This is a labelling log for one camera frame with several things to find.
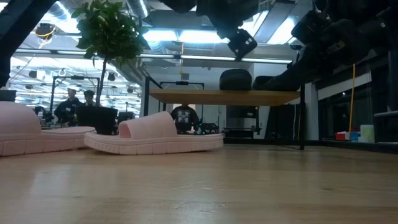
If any long ceiling light strip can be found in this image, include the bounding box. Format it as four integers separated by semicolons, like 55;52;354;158
138;53;295;65

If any wooden shelf black metal frame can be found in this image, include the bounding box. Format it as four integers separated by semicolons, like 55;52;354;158
142;76;307;151

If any ceiling cord reel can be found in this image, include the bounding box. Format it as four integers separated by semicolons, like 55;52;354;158
34;22;57;40

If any pale green container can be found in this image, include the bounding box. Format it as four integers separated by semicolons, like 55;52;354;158
360;124;376;143

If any black equipment cart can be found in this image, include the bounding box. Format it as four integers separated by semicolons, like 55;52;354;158
223;105;262;139

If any pink slide sandal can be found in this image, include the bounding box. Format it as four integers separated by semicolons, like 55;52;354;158
0;101;97;157
83;111;224;156

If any black background rig frame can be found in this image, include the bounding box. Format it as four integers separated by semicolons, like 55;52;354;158
49;75;101;127

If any thin yellow hanging cord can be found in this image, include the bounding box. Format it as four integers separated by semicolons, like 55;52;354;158
179;41;185;76

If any dark background monitor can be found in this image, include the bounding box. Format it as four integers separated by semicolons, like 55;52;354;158
0;90;17;103

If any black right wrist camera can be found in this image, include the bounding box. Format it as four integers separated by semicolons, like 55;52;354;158
291;8;332;45

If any silver ceiling duct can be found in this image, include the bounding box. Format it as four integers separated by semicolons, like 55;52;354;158
125;0;150;19

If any yellow power cable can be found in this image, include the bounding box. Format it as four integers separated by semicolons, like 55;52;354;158
348;63;356;134

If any green leafy artificial plant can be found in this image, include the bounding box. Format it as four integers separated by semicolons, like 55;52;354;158
70;0;150;108

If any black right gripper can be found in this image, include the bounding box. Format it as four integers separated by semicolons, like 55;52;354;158
257;9;398;91

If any person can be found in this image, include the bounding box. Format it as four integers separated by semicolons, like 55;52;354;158
170;105;200;135
53;88;84;128
82;90;98;108

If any dark cabinet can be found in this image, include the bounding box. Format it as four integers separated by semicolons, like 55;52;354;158
266;104;302;141

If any black background robot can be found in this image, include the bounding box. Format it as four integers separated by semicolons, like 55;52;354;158
198;122;220;136

